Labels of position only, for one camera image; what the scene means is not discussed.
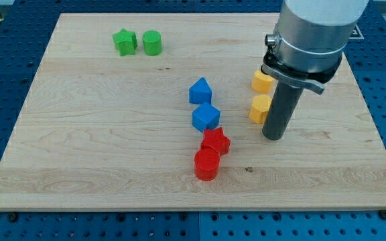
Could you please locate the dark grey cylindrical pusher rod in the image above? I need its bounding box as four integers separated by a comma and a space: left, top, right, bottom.
262, 82, 303, 141

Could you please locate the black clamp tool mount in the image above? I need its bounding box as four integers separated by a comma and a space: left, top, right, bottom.
261, 47, 342, 94

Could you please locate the yellow hexagon block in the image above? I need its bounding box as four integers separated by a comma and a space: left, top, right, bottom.
249, 94, 272, 124

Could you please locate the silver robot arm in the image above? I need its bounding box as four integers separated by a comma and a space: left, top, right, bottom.
261, 0, 369, 140

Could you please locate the yellow pentagon block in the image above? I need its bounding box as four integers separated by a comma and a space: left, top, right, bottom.
251, 70, 274, 94

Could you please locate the blue cube block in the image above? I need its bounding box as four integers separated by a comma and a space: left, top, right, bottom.
192, 102, 220, 133

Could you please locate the red star block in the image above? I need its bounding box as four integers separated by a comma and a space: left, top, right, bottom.
200, 127, 231, 156

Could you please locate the blue triangle block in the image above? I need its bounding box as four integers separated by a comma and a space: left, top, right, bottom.
189, 77, 212, 104

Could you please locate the red cylinder block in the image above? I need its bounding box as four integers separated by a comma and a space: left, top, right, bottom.
194, 149, 220, 181

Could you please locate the green cylinder block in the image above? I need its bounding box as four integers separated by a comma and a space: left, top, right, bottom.
142, 30, 162, 56

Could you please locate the light wooden board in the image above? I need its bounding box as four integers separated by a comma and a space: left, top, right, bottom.
0, 13, 386, 212

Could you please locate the green star block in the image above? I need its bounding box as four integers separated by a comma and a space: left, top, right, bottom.
112, 29, 137, 56

